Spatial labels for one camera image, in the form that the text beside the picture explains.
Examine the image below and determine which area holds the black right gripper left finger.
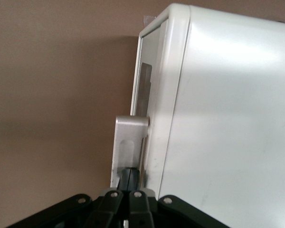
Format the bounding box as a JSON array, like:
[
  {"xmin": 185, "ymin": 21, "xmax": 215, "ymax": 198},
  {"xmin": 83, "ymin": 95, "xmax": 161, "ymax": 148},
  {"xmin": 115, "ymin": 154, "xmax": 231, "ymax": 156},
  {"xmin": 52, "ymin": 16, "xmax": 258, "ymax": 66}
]
[{"xmin": 9, "ymin": 167, "xmax": 129, "ymax": 228}]

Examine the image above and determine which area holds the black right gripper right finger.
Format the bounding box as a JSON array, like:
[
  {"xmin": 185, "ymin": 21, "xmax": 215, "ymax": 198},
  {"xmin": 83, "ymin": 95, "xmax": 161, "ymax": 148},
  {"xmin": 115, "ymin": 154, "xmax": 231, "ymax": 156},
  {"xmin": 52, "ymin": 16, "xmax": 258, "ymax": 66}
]
[{"xmin": 128, "ymin": 167, "xmax": 231, "ymax": 228}]

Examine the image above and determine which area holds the white toaster oven body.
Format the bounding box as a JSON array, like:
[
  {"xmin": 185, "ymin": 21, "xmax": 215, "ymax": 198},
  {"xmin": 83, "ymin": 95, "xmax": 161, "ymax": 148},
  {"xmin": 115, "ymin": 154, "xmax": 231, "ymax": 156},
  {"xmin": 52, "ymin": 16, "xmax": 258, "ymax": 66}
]
[{"xmin": 139, "ymin": 2, "xmax": 285, "ymax": 228}]

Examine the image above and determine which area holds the clear tape piece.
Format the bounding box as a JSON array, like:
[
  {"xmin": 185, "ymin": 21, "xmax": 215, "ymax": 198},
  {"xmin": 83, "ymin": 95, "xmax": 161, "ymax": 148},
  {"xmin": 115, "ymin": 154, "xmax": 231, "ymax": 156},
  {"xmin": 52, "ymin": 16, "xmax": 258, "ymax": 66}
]
[{"xmin": 142, "ymin": 14, "xmax": 157, "ymax": 27}]

